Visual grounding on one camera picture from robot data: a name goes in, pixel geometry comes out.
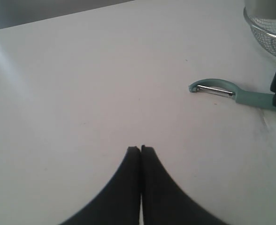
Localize teal handled vegetable peeler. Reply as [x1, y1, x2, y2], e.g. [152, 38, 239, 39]
[189, 79, 276, 112]

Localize oval metal wire mesh basket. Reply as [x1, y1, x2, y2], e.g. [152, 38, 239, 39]
[243, 8, 276, 57]

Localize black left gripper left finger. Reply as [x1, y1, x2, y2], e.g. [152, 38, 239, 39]
[62, 147, 141, 225]

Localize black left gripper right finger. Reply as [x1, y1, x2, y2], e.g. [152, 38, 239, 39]
[140, 145, 226, 225]

